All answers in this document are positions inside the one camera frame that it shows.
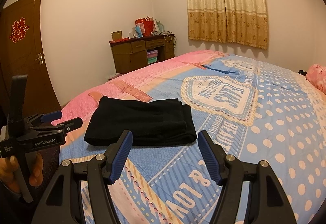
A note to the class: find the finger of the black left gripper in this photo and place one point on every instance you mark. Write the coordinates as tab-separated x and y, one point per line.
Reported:
49	117
70	125

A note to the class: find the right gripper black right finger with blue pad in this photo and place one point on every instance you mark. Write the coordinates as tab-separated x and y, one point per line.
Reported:
213	156

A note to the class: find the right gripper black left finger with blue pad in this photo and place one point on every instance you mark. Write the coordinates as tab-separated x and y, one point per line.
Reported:
116	156

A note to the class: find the black cloth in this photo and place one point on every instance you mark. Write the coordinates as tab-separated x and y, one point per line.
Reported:
160	123

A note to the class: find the left hand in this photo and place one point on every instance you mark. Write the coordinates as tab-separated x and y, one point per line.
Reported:
10	169

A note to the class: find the brown wooden door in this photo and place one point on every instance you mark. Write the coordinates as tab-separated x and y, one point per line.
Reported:
18	59

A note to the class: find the dark wooden desk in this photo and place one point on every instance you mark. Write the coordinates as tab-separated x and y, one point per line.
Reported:
130	54

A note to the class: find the red double-happiness decoration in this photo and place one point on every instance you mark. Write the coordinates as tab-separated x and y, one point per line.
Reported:
19	29

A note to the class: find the small cardboard box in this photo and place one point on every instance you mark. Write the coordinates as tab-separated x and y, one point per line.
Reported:
117	35

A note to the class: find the pastel stacked storage boxes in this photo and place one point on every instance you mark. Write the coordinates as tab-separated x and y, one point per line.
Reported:
152	56

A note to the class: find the red gift bag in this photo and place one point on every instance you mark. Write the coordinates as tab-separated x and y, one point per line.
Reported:
146	26

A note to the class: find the pink floral pillow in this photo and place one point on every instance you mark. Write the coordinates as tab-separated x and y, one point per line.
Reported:
316	75

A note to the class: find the beige patterned curtain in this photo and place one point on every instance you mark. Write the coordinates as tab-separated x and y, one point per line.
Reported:
229	21

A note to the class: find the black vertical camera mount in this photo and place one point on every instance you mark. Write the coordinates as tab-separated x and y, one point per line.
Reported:
16	125

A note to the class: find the metal door handle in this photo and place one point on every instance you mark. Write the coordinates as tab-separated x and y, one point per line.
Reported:
40	59

